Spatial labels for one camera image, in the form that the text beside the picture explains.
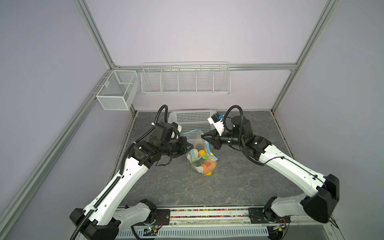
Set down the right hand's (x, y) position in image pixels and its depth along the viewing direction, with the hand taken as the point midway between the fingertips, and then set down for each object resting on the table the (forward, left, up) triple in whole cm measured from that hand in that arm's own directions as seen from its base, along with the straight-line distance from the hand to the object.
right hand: (202, 137), depth 69 cm
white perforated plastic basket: (+35, +6, -27) cm, 44 cm away
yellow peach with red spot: (-5, -5, -18) cm, 20 cm away
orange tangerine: (-9, -2, -15) cm, 17 cm away
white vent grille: (-34, +3, -31) cm, 46 cm away
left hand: (-6, +4, -1) cm, 7 cm away
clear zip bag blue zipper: (-6, +1, -8) cm, 10 cm away
